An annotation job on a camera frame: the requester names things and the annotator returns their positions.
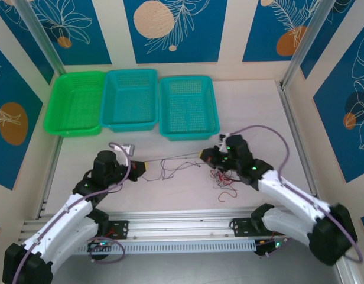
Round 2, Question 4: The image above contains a thin red cable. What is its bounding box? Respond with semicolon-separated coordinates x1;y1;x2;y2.
210;168;239;204

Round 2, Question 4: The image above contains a thin black cable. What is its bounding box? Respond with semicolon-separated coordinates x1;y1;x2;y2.
139;151;204;183

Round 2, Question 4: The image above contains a shallow teal plastic basket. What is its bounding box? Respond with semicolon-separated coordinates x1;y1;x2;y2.
158;75;221;142

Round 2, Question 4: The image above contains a deep teal plastic basket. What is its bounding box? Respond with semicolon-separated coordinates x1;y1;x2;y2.
99;69;159;133

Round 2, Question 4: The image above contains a small circuit board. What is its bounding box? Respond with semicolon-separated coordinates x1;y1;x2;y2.
255;236;286;257
87;240;115;252

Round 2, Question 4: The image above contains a green plastic basket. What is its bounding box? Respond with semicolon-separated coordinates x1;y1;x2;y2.
43;70;108;137

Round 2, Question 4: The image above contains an aluminium side rail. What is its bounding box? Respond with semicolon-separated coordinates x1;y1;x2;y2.
275;81;319;198
37;135;63;220

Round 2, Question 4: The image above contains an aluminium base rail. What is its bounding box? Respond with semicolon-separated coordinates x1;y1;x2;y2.
21;206;342;246

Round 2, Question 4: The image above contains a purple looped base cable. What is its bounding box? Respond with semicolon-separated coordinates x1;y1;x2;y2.
89;236;126;264

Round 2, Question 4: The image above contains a grey slotted cable duct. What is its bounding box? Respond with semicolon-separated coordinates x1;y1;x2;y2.
72;240;256;255

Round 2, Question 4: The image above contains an aluminium frame post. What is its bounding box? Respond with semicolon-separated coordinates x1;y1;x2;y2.
15;0;66;76
284;0;332;85

